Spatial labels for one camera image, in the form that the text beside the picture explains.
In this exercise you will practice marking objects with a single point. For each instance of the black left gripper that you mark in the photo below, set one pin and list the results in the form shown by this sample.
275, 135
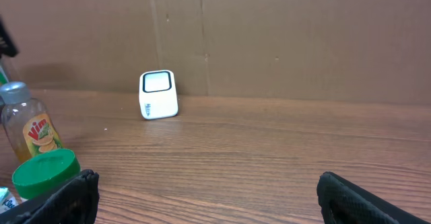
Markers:
8, 48

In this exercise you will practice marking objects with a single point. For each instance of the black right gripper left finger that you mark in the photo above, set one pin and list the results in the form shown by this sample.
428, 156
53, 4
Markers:
75, 201

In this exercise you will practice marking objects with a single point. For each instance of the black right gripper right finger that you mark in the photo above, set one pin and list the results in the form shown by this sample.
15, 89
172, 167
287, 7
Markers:
343, 202

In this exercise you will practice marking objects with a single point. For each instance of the green lid jar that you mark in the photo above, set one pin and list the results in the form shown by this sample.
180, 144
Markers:
44, 172

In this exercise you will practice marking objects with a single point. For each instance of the yellow Vim drink bottle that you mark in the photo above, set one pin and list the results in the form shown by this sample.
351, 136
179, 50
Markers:
27, 124

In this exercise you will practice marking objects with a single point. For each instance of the teal Kleenex tissue pack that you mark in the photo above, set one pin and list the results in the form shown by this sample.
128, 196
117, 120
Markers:
7, 200

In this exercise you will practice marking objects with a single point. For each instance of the white barcode scanner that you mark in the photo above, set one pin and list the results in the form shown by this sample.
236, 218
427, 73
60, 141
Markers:
157, 95

